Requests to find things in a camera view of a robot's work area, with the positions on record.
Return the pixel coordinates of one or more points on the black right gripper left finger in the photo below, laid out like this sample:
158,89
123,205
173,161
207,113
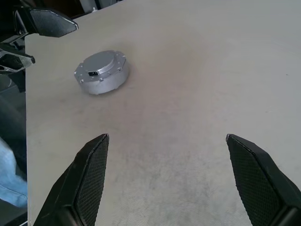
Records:
80,183

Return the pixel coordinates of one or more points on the light blue cloth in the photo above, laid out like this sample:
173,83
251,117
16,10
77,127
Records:
11,179

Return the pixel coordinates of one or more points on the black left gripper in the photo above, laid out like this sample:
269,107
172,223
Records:
21,21

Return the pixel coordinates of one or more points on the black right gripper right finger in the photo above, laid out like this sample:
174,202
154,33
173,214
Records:
263,183

